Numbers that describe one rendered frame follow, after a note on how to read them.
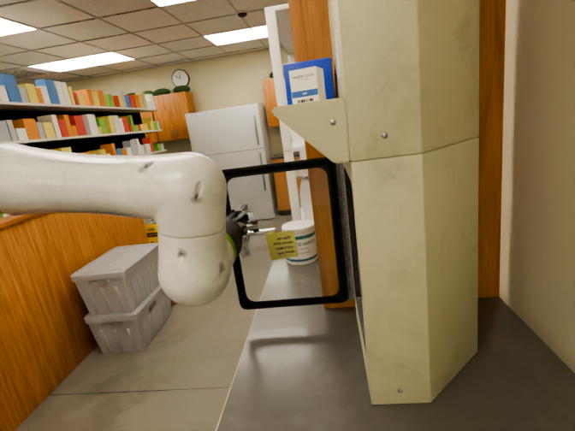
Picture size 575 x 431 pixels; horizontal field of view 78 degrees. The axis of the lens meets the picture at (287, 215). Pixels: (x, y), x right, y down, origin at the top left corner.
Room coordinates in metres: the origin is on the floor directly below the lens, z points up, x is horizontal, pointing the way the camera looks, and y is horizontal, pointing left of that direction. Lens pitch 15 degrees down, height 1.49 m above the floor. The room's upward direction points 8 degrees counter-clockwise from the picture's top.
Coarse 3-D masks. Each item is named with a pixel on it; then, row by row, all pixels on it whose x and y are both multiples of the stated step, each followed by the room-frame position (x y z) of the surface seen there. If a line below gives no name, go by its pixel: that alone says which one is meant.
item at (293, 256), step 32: (256, 192) 0.90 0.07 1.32; (288, 192) 0.89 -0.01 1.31; (320, 192) 0.88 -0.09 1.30; (288, 224) 0.89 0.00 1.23; (320, 224) 0.88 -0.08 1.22; (256, 256) 0.90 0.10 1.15; (288, 256) 0.89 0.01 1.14; (320, 256) 0.88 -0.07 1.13; (256, 288) 0.90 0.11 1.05; (288, 288) 0.89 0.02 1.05; (320, 288) 0.88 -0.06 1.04
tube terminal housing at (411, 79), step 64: (384, 0) 0.56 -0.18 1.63; (448, 0) 0.60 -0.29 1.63; (384, 64) 0.56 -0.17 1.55; (448, 64) 0.60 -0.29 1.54; (384, 128) 0.56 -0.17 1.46; (448, 128) 0.60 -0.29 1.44; (384, 192) 0.56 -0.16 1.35; (448, 192) 0.60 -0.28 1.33; (384, 256) 0.56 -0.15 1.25; (448, 256) 0.60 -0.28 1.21; (384, 320) 0.56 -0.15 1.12; (448, 320) 0.59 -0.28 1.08; (384, 384) 0.56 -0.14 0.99
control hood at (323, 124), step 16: (288, 112) 0.57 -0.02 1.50; (304, 112) 0.57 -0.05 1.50; (320, 112) 0.57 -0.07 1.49; (336, 112) 0.57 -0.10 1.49; (304, 128) 0.57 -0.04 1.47; (320, 128) 0.57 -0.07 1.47; (336, 128) 0.57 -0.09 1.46; (320, 144) 0.57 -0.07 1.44; (336, 144) 0.57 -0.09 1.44; (336, 160) 0.57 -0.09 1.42
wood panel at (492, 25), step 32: (288, 0) 0.94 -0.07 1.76; (320, 0) 0.93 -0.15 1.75; (480, 0) 0.89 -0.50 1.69; (320, 32) 0.93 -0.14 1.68; (480, 32) 0.89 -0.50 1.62; (480, 64) 0.89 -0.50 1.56; (480, 96) 0.89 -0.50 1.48; (480, 128) 0.89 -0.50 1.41; (480, 160) 0.89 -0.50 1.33; (480, 192) 0.89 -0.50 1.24; (480, 224) 0.89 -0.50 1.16; (480, 256) 0.89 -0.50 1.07; (480, 288) 0.89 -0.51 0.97
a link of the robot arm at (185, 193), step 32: (0, 160) 0.55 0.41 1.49; (32, 160) 0.54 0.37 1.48; (64, 160) 0.54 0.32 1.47; (96, 160) 0.53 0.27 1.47; (128, 160) 0.52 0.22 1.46; (160, 160) 0.50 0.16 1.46; (192, 160) 0.49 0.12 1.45; (0, 192) 0.53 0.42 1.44; (32, 192) 0.53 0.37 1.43; (64, 192) 0.52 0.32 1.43; (96, 192) 0.51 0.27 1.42; (128, 192) 0.49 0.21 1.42; (160, 192) 0.47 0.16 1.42; (192, 192) 0.47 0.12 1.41; (224, 192) 0.51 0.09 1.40; (160, 224) 0.49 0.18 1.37; (192, 224) 0.47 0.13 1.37; (224, 224) 0.51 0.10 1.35
